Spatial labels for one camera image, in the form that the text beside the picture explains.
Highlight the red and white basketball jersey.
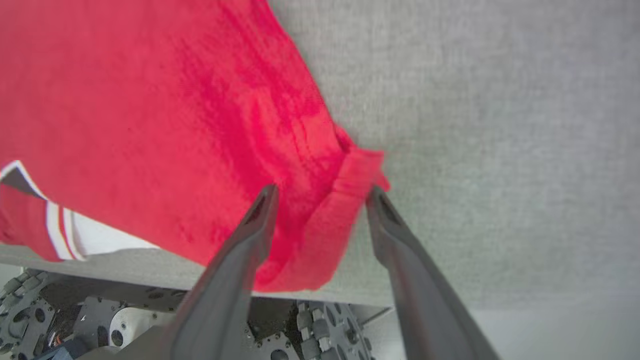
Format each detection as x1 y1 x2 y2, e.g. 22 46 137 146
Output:
0 0 391 294

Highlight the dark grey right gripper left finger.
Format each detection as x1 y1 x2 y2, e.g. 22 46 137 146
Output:
120 183 279 360

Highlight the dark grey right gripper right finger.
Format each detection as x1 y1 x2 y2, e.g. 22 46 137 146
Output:
366 185 502 360

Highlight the grey mecanum wheel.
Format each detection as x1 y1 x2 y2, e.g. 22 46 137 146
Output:
0 270 57 360
295 300 377 360

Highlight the grey robot wheeled base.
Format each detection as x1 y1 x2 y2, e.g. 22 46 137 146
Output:
0 269 396 360

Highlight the grey fabric sofa cushion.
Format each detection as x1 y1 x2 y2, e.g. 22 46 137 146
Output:
0 0 640 313

